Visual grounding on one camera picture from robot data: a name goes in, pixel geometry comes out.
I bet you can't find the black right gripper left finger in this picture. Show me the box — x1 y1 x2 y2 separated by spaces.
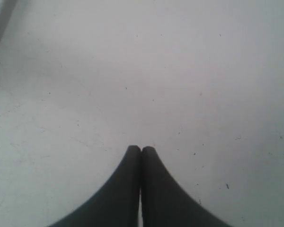
52 145 142 227

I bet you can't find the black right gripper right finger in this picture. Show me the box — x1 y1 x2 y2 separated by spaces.
141 147 228 227

